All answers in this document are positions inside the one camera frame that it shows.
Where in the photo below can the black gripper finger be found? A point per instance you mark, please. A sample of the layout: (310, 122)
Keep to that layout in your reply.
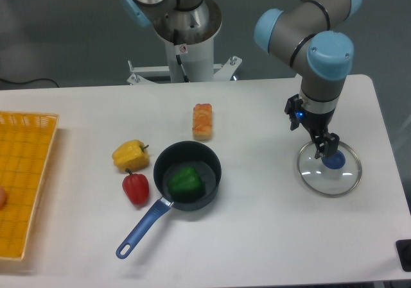
(330, 143)
(319, 145)

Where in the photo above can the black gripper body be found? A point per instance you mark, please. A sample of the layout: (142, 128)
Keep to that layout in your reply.
(317, 125)

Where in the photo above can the glass pot lid blue knob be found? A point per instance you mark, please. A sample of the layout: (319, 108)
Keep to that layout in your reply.
(331, 177)

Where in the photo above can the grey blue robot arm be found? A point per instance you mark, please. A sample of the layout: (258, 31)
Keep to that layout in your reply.
(304, 39)

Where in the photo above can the toasted bread loaf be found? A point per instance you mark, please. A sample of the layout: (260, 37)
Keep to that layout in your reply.
(202, 126)

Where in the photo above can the black object at table edge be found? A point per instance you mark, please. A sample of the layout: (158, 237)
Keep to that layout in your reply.
(404, 252)

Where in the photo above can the green bell pepper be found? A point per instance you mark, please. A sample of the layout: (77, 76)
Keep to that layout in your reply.
(186, 185)

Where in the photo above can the yellow bell pepper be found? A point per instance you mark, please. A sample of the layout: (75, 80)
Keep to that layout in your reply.
(131, 155)

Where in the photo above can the red bell pepper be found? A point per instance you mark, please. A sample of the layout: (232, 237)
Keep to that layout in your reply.
(136, 187)

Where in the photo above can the yellow woven basket tray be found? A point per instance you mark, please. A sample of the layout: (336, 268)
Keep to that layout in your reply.
(26, 142)

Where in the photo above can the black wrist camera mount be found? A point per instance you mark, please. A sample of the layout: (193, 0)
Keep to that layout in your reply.
(293, 110)

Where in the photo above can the dark saucepan blue handle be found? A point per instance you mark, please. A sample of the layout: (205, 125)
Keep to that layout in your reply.
(173, 158)

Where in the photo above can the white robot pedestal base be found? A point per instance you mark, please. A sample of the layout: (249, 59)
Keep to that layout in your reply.
(188, 39)

